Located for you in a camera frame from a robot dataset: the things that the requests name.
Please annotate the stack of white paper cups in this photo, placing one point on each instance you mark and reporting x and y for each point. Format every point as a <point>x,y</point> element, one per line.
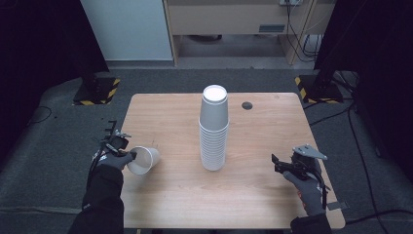
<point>212,146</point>

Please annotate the person's right hand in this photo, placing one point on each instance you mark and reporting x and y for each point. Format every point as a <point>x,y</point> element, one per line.
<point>308,195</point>

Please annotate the single white paper cup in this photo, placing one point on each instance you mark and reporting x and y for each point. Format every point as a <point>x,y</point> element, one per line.
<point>144,161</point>

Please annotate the hazard-striped stand base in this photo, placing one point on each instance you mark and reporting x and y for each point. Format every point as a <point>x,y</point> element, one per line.
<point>319,91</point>
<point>97,92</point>

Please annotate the white panel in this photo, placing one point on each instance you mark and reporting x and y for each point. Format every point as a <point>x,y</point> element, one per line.
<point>126,29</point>

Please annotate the person's left hand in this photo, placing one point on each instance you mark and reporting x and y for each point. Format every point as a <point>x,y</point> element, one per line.
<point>112,160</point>

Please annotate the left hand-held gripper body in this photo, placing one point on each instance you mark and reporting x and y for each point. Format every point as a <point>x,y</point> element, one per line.
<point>117,141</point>

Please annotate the light wooden desk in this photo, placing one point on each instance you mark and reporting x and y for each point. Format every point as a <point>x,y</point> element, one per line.
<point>224,18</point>

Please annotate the black table grommet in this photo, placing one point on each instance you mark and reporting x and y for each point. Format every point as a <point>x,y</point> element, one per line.
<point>247,105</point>

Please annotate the white power strip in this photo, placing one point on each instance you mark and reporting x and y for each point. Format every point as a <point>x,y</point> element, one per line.
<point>290,2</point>

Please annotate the grey tape strip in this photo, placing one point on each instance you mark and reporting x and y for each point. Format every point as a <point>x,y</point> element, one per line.
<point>337,205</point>

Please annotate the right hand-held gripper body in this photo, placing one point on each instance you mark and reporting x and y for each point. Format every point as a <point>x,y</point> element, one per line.
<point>307,162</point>

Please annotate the black curtain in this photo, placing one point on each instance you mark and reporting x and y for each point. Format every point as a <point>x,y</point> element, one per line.
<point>39,48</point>
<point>376,65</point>

